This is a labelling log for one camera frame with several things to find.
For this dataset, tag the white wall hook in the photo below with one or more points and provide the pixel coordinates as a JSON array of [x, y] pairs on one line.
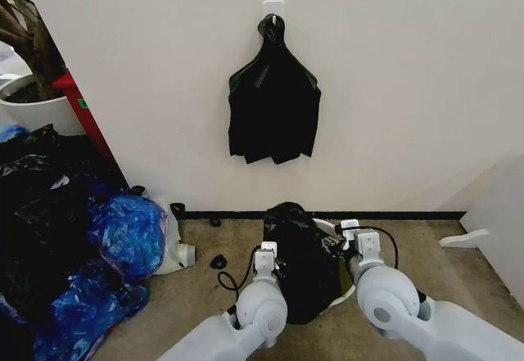
[[273, 8]]

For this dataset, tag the white stand foot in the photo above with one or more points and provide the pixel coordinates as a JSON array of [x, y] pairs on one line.
[[460, 239]]

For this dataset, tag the hanging black garbage bags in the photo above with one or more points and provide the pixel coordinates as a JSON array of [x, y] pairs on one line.
[[272, 119]]

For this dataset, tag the white plastic bag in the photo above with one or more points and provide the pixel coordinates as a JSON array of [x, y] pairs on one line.
[[174, 250]]

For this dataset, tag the brown plant trunk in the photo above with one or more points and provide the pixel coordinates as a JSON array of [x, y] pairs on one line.
[[39, 46]]

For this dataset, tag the black garbage bag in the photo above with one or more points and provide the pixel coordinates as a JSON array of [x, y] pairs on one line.
[[301, 267]]

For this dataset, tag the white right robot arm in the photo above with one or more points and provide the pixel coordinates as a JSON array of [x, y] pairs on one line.
[[385, 291]]

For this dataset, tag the blue plastic bag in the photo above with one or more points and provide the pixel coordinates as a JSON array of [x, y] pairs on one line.
[[131, 234], [90, 312]]

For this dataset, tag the white plant pot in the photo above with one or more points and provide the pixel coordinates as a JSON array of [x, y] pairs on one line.
[[37, 111]]

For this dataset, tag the white partition panel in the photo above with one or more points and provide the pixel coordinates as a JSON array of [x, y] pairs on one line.
[[501, 222]]

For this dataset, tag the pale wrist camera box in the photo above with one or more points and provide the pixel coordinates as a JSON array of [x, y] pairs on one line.
[[349, 228], [270, 247]]

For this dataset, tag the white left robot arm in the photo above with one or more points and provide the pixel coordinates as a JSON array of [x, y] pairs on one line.
[[258, 303]]

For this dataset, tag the black baseboard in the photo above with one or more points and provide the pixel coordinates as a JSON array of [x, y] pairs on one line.
[[327, 215]]

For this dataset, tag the black plastic scrap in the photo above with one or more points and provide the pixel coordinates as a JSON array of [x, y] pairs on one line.
[[177, 206], [215, 222], [138, 190], [218, 261]]

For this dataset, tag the pile of black bags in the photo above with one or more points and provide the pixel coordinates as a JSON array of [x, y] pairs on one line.
[[37, 222]]

